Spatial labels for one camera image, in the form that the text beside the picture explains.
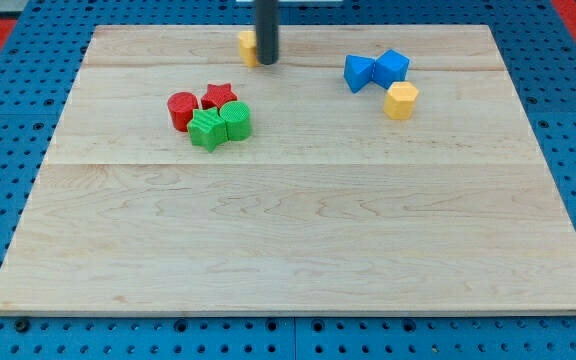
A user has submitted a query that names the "yellow heart block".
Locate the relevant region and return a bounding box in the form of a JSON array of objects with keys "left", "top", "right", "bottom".
[{"left": 237, "top": 30, "right": 259, "bottom": 67}]

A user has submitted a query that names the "green cylinder block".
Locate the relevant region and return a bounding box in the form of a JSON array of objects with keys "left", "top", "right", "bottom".
[{"left": 219, "top": 101, "right": 252, "bottom": 141}]

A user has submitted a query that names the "wooden board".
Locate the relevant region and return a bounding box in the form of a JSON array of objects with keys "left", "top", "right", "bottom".
[{"left": 0, "top": 25, "right": 576, "bottom": 317}]

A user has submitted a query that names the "green star block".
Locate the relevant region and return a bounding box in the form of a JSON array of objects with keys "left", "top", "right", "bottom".
[{"left": 187, "top": 107, "right": 228, "bottom": 152}]

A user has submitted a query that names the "red star block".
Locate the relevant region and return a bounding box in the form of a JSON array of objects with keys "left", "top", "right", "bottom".
[{"left": 201, "top": 83, "right": 238, "bottom": 110}]

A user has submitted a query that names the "blue triangle block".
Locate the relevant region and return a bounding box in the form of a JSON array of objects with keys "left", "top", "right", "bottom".
[{"left": 343, "top": 54, "right": 375, "bottom": 93}]

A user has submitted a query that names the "red cylinder block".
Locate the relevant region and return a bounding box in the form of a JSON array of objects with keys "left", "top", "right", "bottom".
[{"left": 167, "top": 92, "right": 199, "bottom": 132}]

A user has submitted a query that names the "yellow hexagon block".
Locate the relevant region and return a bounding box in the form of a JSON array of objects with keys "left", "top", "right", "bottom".
[{"left": 383, "top": 82, "right": 419, "bottom": 120}]

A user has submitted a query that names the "blue cube block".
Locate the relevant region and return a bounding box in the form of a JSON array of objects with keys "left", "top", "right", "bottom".
[{"left": 372, "top": 49, "right": 410, "bottom": 89}]

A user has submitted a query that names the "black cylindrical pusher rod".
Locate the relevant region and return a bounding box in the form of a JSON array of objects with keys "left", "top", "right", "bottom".
[{"left": 253, "top": 0, "right": 280, "bottom": 65}]

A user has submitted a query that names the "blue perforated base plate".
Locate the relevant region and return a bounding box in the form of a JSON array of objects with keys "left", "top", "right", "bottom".
[{"left": 0, "top": 0, "right": 576, "bottom": 359}]

